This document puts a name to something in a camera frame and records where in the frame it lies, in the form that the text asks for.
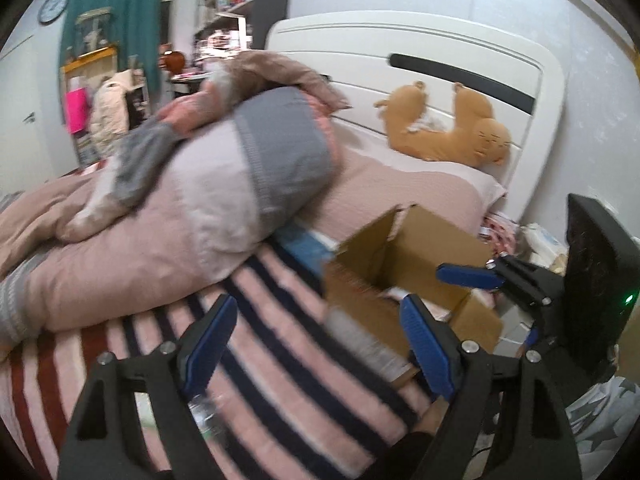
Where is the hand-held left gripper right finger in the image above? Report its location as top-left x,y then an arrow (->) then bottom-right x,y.
399,294 -> 583,480

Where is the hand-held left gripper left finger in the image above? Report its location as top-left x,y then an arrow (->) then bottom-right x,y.
57,292 -> 240,480

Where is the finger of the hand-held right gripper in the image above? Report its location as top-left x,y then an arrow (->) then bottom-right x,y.
436,255 -> 567,311
522,307 -> 568,361

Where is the brown cardboard box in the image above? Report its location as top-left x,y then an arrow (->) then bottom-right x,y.
322,203 -> 503,386

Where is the clear plastic packet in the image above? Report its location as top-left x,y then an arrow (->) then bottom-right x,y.
135,392 -> 228,443

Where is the red patterned cloth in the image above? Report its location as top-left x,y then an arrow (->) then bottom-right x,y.
481,211 -> 526,257

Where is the grey star print cloth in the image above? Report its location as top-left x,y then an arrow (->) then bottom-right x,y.
565,375 -> 640,461

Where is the striped plush blanket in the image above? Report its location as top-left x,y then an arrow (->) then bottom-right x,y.
0,245 -> 451,480

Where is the pink pillow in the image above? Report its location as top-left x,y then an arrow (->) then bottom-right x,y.
295,125 -> 507,261

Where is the pink grey striped duvet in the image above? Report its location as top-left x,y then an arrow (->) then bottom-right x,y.
0,50 -> 351,348

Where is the orange plush cat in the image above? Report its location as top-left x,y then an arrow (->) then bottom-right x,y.
374,81 -> 513,167

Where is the white bed headboard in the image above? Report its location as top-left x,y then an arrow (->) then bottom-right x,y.
265,10 -> 568,223

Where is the white puffer jacket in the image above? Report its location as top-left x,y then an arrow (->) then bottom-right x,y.
89,71 -> 135,157

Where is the cluttered desk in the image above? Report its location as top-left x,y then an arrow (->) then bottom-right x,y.
170,70 -> 217,96

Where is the bright pink bag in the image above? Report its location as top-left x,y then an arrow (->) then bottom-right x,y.
64,87 -> 91,135

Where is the orange ball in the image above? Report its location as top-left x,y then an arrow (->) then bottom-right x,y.
159,50 -> 187,75

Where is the white door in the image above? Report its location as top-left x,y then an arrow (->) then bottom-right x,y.
0,35 -> 57,196

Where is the yellow shelf unit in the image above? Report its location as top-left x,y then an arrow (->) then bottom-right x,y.
60,45 -> 122,126

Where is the white desk lamp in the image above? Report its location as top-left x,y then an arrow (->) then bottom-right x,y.
220,12 -> 249,53

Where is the glass display case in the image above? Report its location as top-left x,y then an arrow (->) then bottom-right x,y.
75,7 -> 113,53

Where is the teal curtain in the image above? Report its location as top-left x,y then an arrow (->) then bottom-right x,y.
60,0 -> 167,106

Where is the round wall clock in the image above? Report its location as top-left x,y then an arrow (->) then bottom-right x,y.
38,0 -> 69,25

